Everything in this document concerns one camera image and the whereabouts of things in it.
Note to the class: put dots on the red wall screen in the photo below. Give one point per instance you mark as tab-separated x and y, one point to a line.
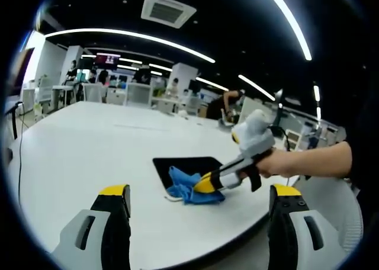
108	59

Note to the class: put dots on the short ceiling light strip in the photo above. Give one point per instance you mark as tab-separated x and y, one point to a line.
256	87

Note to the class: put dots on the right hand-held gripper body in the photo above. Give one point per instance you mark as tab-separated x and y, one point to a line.
256	136

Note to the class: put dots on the person's body in black shirt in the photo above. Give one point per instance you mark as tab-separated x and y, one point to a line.
365	163

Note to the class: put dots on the black desk lamp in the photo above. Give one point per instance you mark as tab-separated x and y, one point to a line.
279	107

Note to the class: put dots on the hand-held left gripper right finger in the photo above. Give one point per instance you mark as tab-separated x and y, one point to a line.
281	213

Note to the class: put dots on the grey object on table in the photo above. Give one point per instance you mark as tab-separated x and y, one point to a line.
227	122

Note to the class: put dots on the ceiling air conditioner vent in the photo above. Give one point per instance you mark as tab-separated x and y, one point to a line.
168	11

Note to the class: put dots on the white partition panel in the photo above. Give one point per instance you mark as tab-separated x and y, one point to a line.
257	105

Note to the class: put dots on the person's right hand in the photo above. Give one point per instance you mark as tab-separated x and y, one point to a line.
274	163

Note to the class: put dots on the long curved ceiling light strip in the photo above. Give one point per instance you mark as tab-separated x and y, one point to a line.
133	37

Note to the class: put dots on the black mat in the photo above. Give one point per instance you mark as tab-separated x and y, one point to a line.
189	165

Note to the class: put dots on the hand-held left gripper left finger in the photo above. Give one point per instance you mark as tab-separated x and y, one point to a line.
115	210

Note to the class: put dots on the blue cleaning cloth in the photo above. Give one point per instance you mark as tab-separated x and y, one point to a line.
183	187

